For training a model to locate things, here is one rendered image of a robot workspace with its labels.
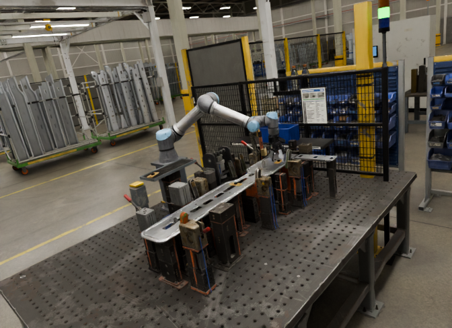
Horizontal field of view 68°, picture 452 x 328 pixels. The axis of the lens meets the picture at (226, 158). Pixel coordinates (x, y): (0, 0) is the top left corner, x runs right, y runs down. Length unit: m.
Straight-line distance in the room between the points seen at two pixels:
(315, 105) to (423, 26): 5.82
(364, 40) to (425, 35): 5.78
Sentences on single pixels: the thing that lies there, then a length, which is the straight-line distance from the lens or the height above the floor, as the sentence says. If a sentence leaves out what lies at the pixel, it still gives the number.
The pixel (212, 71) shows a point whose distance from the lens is 4.83.
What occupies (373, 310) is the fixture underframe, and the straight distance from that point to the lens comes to 2.67.
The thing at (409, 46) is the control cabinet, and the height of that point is 1.45.
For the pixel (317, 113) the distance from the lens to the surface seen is 2.85.
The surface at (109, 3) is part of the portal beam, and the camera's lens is 8.73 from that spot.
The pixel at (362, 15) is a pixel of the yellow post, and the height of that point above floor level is 1.92.
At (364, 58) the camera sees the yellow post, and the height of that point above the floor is 1.63.
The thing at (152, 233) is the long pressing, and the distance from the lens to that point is 1.74.
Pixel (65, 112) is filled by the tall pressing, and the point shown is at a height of 1.11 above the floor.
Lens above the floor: 1.77
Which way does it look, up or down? 16 degrees down
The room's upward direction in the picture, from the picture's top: 9 degrees counter-clockwise
